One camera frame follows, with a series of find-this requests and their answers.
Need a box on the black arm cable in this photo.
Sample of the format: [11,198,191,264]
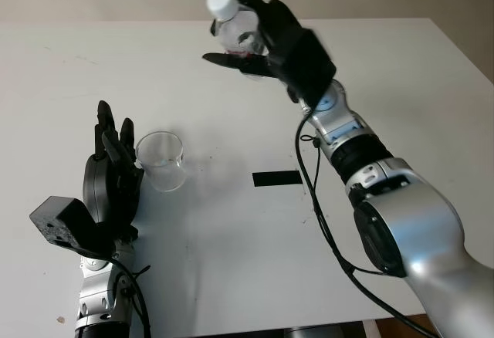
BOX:
[110,256,152,338]
[295,113,438,338]

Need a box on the black tape strip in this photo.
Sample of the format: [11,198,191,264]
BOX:
[252,170,303,188]

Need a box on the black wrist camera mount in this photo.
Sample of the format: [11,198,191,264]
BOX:
[276,28,337,104]
[29,195,140,260]

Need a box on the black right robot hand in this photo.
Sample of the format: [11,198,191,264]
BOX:
[202,0,303,81]

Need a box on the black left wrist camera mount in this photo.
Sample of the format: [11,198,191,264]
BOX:
[29,195,140,260]

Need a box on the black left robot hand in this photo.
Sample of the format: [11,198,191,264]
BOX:
[83,100,144,235]

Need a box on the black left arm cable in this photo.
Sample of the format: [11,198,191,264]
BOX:
[110,256,152,338]

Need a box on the white table leg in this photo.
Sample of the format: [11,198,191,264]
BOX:
[362,309,377,338]

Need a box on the clear water bottle red label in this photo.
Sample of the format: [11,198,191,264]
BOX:
[206,0,271,81]

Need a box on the clear plastic cup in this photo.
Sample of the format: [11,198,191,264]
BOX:
[135,131,188,193]

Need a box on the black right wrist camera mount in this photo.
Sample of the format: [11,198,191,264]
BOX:
[276,28,337,104]

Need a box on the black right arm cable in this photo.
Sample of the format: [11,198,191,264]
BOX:
[295,113,438,338]

